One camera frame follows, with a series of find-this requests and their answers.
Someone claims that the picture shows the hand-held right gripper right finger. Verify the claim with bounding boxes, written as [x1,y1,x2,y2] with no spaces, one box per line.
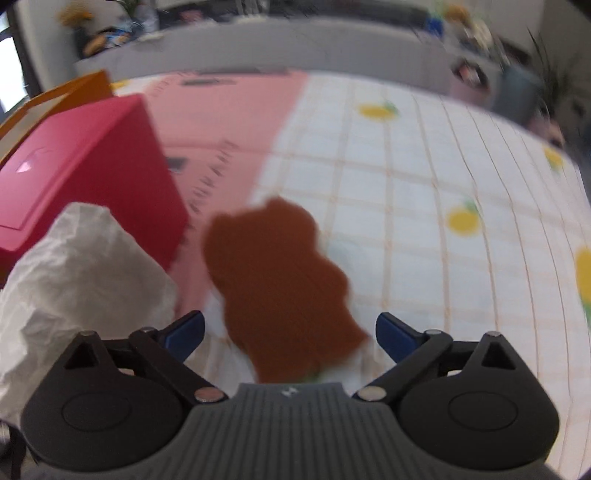
[351,311,518,402]

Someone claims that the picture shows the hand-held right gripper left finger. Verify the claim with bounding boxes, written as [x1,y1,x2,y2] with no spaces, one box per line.
[64,310,230,404]

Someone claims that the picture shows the brown bear-shaped plush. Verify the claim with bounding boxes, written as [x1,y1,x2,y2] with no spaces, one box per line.
[201,196,371,385]

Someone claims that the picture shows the white tissue paper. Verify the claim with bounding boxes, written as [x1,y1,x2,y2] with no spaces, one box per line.
[0,201,179,426]

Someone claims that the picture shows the orange cardboard box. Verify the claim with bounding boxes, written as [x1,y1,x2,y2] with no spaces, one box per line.
[0,69,114,140]

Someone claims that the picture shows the white checked lemon-print blanket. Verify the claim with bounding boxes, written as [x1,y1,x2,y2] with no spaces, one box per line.
[110,69,591,389]

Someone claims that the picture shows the red cube box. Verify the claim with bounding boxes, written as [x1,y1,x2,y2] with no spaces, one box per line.
[0,93,190,276]

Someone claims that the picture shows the pink printed mat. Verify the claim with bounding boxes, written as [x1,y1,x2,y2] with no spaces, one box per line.
[110,69,311,325]

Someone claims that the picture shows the pink waste bin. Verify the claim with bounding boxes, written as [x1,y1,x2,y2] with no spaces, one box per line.
[450,54,496,101]

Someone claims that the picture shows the grey pedal trash can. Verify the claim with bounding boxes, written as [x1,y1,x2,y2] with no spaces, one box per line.
[496,64,544,126]

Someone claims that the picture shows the white marble TV console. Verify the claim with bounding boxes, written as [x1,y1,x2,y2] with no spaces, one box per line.
[73,17,463,94]

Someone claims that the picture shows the long-leaf potted plant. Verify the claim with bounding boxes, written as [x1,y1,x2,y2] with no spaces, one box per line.
[526,27,579,126]

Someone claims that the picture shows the pile of snack bags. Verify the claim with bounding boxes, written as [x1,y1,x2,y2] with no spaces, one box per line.
[99,22,136,48]

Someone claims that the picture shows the dark grey vase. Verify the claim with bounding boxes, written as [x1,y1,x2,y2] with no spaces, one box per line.
[71,25,94,59]

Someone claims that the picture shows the yellow dried flowers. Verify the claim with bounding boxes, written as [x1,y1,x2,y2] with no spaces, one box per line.
[57,0,94,27]

